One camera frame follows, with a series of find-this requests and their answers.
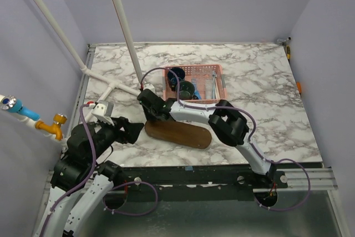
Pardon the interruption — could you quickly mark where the oval wooden tray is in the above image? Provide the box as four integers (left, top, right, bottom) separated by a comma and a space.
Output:
145, 121, 212, 149

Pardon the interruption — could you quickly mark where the pink perforated plastic basket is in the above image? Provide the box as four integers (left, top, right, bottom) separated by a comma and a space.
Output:
163, 64, 227, 104

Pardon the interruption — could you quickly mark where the dark blue mug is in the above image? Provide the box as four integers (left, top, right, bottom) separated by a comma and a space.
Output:
168, 67, 185, 92

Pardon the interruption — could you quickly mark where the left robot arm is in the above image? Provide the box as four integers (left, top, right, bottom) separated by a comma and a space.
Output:
34, 117, 144, 236

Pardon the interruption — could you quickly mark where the black front mounting rail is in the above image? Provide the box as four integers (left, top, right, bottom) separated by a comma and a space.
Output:
105, 164, 288, 205

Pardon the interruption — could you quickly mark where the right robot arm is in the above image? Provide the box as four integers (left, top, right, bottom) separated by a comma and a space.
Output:
137, 89, 276, 188

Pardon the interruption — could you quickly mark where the blue toothpaste tube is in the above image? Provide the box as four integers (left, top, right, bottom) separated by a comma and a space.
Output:
191, 79, 201, 100

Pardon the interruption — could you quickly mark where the blue pipe valve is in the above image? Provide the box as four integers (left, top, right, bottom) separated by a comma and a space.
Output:
1, 95, 40, 121

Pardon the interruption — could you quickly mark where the dark green mug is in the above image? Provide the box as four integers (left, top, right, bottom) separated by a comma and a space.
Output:
177, 80, 200, 100

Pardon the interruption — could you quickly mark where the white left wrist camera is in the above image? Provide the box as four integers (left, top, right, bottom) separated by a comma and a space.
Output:
92, 100, 114, 126

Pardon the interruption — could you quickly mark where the orange faucet tap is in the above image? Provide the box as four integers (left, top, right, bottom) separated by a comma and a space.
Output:
35, 113, 67, 141

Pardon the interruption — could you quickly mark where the white PVC pipe frame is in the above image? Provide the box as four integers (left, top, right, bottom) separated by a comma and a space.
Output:
12, 0, 145, 127

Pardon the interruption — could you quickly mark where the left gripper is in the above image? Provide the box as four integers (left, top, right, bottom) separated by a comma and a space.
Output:
88, 114, 145, 163

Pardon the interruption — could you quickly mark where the white toothbrush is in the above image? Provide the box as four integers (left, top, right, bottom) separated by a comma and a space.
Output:
215, 78, 220, 99

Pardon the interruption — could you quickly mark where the light blue toothbrush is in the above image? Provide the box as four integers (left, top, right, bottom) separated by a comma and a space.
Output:
211, 70, 217, 99

